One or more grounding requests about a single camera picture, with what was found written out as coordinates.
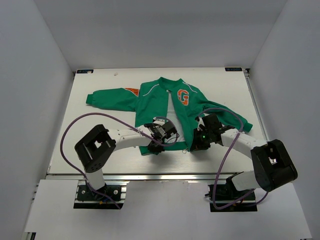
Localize green kids varsity jacket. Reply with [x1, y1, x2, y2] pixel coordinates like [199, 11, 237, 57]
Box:
[85, 77, 253, 152]

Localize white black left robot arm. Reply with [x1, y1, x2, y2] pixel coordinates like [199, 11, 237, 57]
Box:
[74, 121, 178, 200]

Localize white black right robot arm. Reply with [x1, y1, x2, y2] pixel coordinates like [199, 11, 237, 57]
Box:
[191, 113, 298, 200]

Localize dark label sticker right corner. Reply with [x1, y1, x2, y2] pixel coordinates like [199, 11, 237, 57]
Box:
[224, 67, 243, 72]

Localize dark label sticker corner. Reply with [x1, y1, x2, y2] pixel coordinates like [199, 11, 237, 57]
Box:
[224, 67, 243, 72]
[76, 69, 94, 74]

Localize dark label sticker left corner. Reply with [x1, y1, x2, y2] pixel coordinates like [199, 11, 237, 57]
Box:
[76, 69, 94, 74]

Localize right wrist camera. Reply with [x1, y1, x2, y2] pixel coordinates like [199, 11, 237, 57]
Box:
[196, 117, 206, 131]

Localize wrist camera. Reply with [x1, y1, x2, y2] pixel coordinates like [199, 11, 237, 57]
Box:
[152, 117, 168, 126]
[196, 117, 206, 131]

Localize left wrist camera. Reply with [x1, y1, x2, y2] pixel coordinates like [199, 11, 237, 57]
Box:
[152, 117, 168, 126]

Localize aluminium front table rail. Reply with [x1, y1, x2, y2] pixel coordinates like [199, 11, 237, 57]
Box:
[47, 172, 238, 185]

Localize aluminium right side rail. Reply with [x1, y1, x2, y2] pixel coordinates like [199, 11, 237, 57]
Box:
[243, 68, 269, 140]

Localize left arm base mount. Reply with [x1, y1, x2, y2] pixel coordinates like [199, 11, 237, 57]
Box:
[73, 181, 127, 210]

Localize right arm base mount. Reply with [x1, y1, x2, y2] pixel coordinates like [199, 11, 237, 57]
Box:
[204, 184, 258, 213]

